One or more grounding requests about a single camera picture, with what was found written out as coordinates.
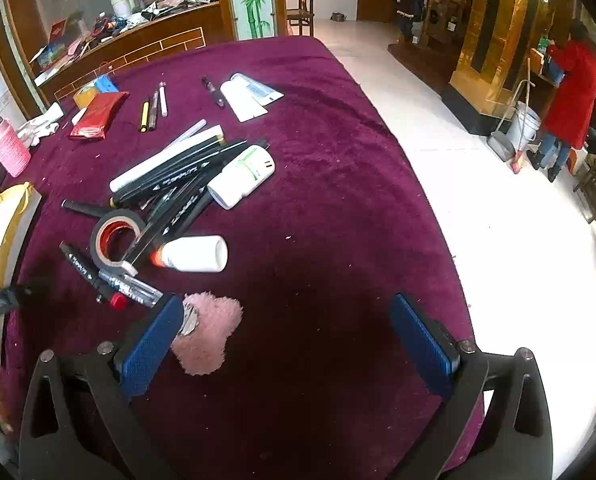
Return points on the white pen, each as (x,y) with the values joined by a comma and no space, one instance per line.
(163,100)

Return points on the wooden staircase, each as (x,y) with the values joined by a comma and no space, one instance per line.
(428,60)

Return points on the black marker red cap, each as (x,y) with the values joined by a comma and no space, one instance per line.
(80,265)

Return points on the wooden cabinet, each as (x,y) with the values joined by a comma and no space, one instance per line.
(153,35)

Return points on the white packet blue print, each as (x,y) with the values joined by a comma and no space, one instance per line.
(258,89)

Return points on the bamboo painted panel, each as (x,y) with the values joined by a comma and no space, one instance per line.
(253,0)

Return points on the black felt-tip marker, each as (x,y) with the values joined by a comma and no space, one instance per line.
(80,207)

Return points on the pile of black markers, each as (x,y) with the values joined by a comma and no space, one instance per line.
(178,180)

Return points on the plain white packet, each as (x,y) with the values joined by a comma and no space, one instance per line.
(243,105)

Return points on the white bottle green label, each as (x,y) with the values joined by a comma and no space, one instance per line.
(240,177)

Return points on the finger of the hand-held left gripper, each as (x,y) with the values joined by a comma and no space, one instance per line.
(3,302)

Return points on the white gloves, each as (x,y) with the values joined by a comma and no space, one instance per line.
(40,125)

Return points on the purple velvet tablecloth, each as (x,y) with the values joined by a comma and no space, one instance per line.
(328,210)

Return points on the pink fluffy heart pad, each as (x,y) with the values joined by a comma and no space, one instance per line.
(213,330)

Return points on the grey pen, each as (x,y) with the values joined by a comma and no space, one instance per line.
(153,112)

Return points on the black tape roll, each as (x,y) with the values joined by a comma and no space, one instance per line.
(98,245)

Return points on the pile of assorted clutter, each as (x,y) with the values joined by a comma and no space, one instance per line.
(103,25)

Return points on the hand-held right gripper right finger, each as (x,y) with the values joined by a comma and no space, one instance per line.
(420,347)

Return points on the red foil packet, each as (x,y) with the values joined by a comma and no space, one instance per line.
(98,117)

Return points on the red box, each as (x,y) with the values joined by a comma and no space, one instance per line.
(58,30)

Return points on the white bucket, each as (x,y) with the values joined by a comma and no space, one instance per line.
(524,125)

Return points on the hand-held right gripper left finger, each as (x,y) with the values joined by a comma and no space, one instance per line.
(148,347)

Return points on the long white marker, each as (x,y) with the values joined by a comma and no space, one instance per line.
(163,160)

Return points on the black pen silver tip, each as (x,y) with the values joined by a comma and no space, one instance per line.
(213,91)

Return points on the grey dustpan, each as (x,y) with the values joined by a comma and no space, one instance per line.
(500,145)

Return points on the gold pillar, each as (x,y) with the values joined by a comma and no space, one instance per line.
(498,60)

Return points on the dark hanging coat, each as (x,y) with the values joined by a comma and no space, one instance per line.
(408,5)

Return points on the white kettle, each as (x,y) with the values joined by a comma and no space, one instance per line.
(123,5)

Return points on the yellow pen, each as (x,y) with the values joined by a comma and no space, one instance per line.
(143,117)

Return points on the clear ballpoint pen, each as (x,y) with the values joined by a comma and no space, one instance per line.
(133,287)

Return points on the white bottle orange cap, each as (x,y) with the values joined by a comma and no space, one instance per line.
(198,255)

